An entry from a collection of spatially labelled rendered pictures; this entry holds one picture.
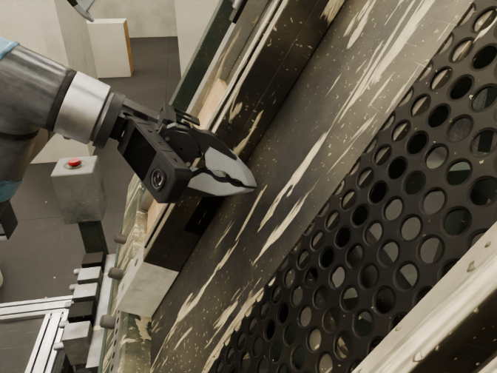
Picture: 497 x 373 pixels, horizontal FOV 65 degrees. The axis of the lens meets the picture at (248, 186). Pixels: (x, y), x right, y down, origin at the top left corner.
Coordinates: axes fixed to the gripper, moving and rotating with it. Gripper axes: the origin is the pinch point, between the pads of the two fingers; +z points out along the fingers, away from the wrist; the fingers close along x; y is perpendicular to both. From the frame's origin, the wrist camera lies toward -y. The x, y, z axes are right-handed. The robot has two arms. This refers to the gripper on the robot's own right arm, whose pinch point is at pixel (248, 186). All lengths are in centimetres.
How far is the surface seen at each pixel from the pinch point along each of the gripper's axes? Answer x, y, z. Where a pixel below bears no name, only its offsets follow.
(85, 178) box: 46, 65, -17
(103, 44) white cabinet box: 118, 539, -48
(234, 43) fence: -11.3, 47.1, 0.0
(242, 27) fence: -15.1, 47.1, -0.2
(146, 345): 38.0, 3.8, 1.6
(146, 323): 38.0, 8.8, 1.2
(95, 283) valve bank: 56, 34, -6
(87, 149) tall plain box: 140, 271, -17
